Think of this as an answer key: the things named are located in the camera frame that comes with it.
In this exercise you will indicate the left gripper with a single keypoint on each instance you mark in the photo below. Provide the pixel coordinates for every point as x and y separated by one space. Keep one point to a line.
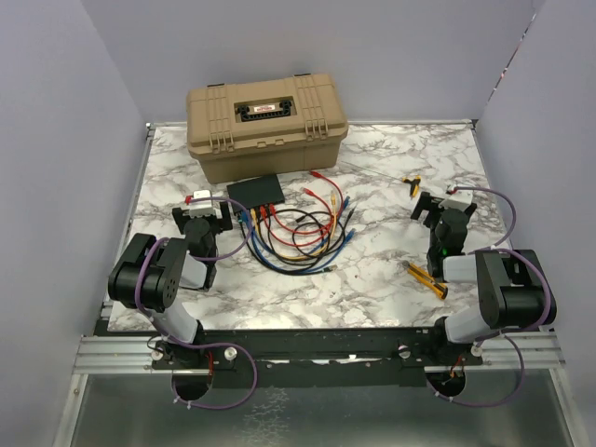
221 223

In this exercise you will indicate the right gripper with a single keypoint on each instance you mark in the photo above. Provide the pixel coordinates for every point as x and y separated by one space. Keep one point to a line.
429 203

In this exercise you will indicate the dark grey network switch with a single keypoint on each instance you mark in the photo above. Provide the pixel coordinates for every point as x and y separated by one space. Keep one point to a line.
257 192

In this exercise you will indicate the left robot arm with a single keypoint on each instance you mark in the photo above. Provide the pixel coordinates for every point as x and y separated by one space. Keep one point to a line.
150 271

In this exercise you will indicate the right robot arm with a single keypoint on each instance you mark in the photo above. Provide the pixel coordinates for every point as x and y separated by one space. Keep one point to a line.
513 294

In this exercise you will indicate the yellow utility knife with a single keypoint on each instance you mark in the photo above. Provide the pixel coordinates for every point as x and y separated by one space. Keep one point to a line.
422 276

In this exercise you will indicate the tan plastic toolbox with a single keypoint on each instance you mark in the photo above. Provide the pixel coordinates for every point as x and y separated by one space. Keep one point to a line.
240 131

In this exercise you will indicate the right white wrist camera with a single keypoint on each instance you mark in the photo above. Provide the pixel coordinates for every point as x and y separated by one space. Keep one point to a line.
456 198

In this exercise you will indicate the aluminium front rail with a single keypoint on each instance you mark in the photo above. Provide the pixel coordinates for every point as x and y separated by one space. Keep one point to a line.
131 355

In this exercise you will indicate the black mounting base plate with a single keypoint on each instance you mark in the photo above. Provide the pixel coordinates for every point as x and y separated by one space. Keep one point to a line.
267 358

